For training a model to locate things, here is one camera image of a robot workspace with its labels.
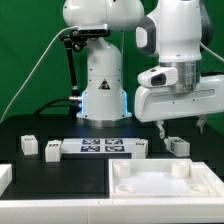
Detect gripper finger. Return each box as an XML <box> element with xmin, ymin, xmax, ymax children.
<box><xmin>156</xmin><ymin>120</ymin><xmax>165</xmax><ymax>139</ymax></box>
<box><xmin>197</xmin><ymin>115</ymin><xmax>208</xmax><ymax>130</ymax></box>

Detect white fence block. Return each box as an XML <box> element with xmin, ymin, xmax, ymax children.
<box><xmin>0</xmin><ymin>164</ymin><xmax>12</xmax><ymax>196</ymax></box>
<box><xmin>193</xmin><ymin>162</ymin><xmax>224</xmax><ymax>197</ymax></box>

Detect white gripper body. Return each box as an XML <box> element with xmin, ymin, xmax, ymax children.
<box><xmin>134</xmin><ymin>75</ymin><xmax>224</xmax><ymax>122</ymax></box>

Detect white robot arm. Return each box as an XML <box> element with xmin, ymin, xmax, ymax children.
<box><xmin>63</xmin><ymin>0</ymin><xmax>224</xmax><ymax>126</ymax></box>

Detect white square table top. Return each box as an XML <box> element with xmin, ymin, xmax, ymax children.
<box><xmin>109</xmin><ymin>159</ymin><xmax>220</xmax><ymax>198</ymax></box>

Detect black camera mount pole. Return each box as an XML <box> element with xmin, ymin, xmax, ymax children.
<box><xmin>60</xmin><ymin>34</ymin><xmax>81</xmax><ymax>118</ymax></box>

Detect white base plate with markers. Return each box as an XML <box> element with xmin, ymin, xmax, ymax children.
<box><xmin>61</xmin><ymin>138</ymin><xmax>138</xmax><ymax>154</ymax></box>

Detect white right fence block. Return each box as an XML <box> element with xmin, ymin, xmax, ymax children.
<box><xmin>193</xmin><ymin>162</ymin><xmax>224</xmax><ymax>197</ymax></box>

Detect white camera cable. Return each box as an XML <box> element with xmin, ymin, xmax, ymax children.
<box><xmin>0</xmin><ymin>25</ymin><xmax>80</xmax><ymax>124</ymax></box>

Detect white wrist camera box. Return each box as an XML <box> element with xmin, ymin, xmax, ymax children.
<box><xmin>138</xmin><ymin>66</ymin><xmax>178</xmax><ymax>88</ymax></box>

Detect white front fence rail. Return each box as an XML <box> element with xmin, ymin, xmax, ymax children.
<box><xmin>0</xmin><ymin>198</ymin><xmax>224</xmax><ymax>224</ymax></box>

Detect black base cables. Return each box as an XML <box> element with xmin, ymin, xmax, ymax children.
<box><xmin>33</xmin><ymin>96</ymin><xmax>83</xmax><ymax>116</ymax></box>

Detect grey camera on mount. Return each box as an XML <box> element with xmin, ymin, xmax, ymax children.
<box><xmin>71</xmin><ymin>24</ymin><xmax>110</xmax><ymax>38</ymax></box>

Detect white left fence block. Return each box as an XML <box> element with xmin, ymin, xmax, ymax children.
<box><xmin>0</xmin><ymin>164</ymin><xmax>12</xmax><ymax>196</ymax></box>

